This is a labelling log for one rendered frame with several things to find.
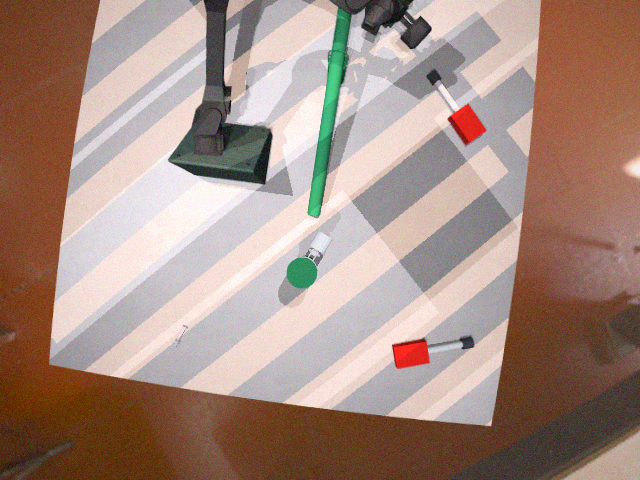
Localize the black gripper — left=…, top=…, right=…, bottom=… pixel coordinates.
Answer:
left=381, top=0, right=432, bottom=49

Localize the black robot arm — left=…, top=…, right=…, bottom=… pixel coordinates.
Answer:
left=191, top=0, right=399, bottom=156

